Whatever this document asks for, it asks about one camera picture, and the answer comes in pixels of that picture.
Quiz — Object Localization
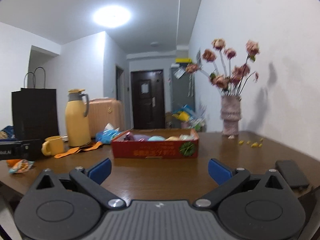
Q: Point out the purple knitted cloth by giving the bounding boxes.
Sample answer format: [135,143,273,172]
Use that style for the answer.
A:
[133,134,150,141]

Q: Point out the light blue plush toy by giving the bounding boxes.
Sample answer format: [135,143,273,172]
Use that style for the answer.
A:
[148,135,166,141]

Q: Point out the white and yellow plush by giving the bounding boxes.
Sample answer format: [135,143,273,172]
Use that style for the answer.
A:
[166,136,180,141]

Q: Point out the colourful snack wrapper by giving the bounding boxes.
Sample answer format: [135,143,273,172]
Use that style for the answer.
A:
[9,159,34,174]

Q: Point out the yellow mug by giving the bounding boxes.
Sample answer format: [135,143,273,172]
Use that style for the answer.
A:
[41,135,64,156]

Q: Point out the blue tissue pack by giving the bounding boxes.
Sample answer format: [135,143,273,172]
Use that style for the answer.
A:
[95,123,121,145]

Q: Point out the black paper bag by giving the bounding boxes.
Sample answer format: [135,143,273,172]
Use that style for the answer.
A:
[11,67,60,142]

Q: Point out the yellow thermos jug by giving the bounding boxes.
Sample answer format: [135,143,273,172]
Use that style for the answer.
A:
[65,89,91,147]

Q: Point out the orange cardboard box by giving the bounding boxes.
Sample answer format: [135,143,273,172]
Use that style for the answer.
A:
[111,128,199,159]

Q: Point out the pink suitcase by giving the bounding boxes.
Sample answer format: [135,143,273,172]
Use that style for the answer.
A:
[88,98,125,138]

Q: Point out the pink textured vase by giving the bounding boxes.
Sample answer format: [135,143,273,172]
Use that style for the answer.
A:
[220,95,241,136]

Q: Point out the black smartphone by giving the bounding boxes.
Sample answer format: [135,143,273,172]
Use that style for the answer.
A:
[275,160,309,189]

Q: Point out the dried pink flowers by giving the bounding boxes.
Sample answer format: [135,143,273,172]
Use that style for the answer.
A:
[185,38,260,96]

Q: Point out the grey refrigerator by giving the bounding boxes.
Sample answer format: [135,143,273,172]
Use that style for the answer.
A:
[170,63,195,114]

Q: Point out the dark brown door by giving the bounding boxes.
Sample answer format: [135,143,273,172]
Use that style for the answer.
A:
[131,70,165,129]

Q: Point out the yellow box on refrigerator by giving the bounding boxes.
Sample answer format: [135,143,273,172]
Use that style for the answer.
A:
[175,58,192,63]

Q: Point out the orange strap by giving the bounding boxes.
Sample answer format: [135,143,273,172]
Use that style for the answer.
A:
[54,141,104,159]

